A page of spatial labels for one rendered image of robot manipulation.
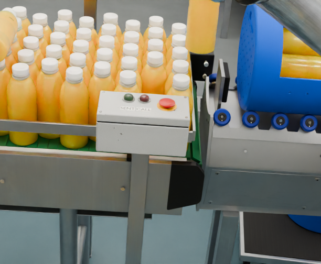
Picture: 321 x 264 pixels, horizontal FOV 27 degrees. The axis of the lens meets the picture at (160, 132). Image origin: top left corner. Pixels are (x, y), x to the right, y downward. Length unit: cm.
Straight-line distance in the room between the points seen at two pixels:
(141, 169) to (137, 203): 10
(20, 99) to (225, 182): 60
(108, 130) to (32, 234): 136
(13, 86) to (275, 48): 62
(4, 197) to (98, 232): 106
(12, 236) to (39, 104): 118
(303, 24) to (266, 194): 83
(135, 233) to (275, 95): 49
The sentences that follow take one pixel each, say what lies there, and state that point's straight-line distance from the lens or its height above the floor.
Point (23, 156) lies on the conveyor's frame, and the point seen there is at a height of 89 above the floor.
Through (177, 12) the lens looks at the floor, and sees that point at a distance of 470.
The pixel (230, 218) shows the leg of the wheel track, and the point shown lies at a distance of 191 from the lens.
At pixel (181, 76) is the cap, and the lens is 156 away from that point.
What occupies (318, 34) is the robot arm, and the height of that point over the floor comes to 140.
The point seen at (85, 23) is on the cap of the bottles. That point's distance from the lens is 180.
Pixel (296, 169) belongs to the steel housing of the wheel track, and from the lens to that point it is 177.
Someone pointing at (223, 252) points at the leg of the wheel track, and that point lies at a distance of 200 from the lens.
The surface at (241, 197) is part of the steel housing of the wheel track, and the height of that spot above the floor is 69.
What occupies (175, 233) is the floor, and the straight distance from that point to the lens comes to 275.
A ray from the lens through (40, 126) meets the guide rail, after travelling 160.
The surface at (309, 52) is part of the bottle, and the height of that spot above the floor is 110.
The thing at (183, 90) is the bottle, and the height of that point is 108.
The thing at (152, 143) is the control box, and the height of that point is 103.
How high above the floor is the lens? 185
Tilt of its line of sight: 34 degrees down
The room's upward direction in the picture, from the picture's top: 5 degrees clockwise
